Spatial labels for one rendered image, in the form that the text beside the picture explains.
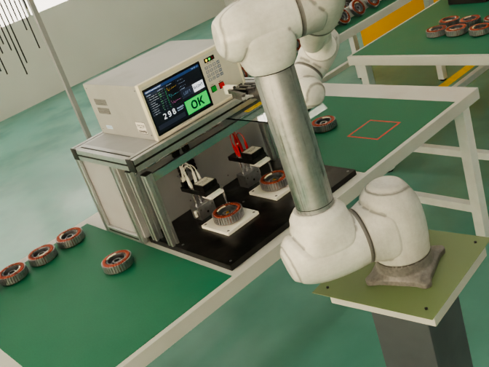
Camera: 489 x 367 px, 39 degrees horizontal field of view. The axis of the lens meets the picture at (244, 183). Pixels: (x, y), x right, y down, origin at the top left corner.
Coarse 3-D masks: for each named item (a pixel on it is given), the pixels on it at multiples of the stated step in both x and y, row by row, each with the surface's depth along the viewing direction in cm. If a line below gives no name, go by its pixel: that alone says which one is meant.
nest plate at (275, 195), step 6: (258, 186) 258; (288, 186) 250; (252, 192) 255; (258, 192) 253; (264, 192) 252; (270, 192) 250; (276, 192) 249; (282, 192) 247; (270, 198) 248; (276, 198) 245
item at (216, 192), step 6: (192, 180) 252; (198, 180) 251; (204, 180) 243; (210, 180) 241; (216, 180) 242; (186, 186) 248; (198, 186) 240; (204, 186) 239; (210, 186) 240; (216, 186) 242; (186, 192) 248; (192, 192) 245; (198, 192) 242; (204, 192) 239; (210, 192) 241; (216, 192) 240; (222, 192) 241; (198, 198) 250; (204, 198) 252; (210, 198) 238
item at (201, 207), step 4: (204, 200) 251; (208, 200) 250; (212, 200) 251; (192, 204) 252; (200, 204) 249; (204, 204) 249; (208, 204) 250; (212, 204) 252; (192, 208) 250; (196, 208) 248; (200, 208) 248; (204, 208) 249; (208, 208) 251; (212, 208) 252; (192, 212) 252; (200, 212) 248; (204, 212) 250; (208, 212) 251; (200, 216) 249; (204, 216) 250
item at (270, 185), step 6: (270, 174) 256; (276, 174) 256; (282, 174) 253; (264, 180) 253; (270, 180) 253; (276, 180) 249; (282, 180) 249; (264, 186) 250; (270, 186) 249; (276, 186) 249; (282, 186) 250
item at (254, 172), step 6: (252, 168) 264; (240, 174) 263; (246, 174) 261; (252, 174) 262; (258, 174) 265; (240, 180) 264; (246, 180) 261; (252, 180) 263; (258, 180) 265; (246, 186) 263
